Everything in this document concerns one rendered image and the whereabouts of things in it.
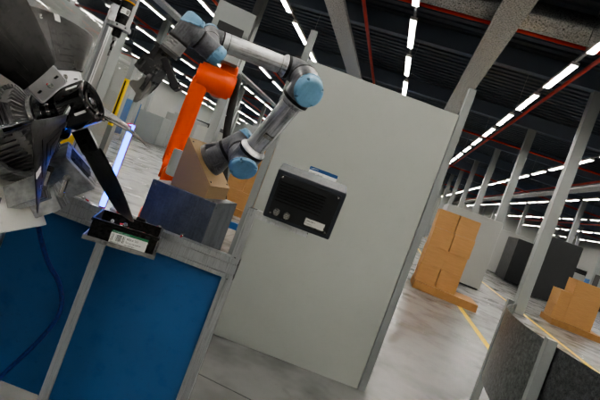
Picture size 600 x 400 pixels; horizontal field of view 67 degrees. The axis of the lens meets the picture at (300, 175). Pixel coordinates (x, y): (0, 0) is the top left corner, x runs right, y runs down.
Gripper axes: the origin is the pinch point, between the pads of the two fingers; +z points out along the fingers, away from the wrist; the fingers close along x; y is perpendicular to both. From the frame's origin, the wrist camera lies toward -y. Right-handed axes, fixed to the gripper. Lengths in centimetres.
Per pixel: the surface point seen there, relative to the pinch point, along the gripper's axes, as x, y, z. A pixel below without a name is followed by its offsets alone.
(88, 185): 15.0, -10.9, 28.8
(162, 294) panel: -15, -47, 52
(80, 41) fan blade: 18.2, 17.5, -4.6
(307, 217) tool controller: -11, -71, -4
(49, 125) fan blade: 56, -12, 12
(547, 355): -30, -180, -19
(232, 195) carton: -784, 51, 96
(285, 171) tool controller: -8, -55, -12
